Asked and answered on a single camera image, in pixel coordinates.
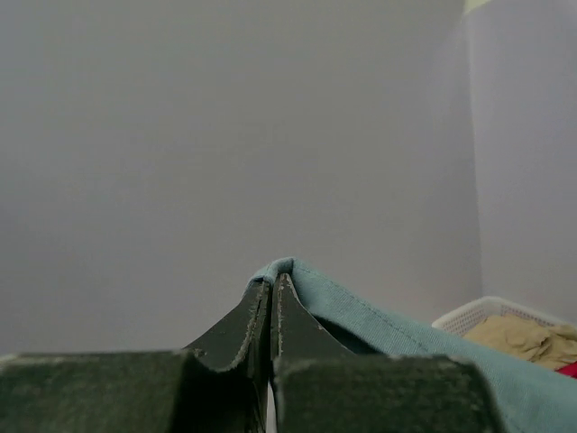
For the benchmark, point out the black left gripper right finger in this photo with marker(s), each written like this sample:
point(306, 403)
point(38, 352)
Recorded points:
point(319, 385)

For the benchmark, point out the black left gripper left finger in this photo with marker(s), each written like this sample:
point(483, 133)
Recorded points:
point(218, 383)

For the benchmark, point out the blue t shirt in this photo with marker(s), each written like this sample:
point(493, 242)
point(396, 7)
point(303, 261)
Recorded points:
point(530, 397)

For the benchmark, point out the white plastic laundry basket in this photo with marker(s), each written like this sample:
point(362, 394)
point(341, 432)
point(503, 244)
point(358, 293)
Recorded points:
point(461, 320)

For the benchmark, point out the beige t shirt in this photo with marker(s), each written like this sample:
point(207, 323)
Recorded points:
point(552, 347)

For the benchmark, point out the red t shirt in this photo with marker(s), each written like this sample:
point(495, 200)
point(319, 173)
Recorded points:
point(569, 370)

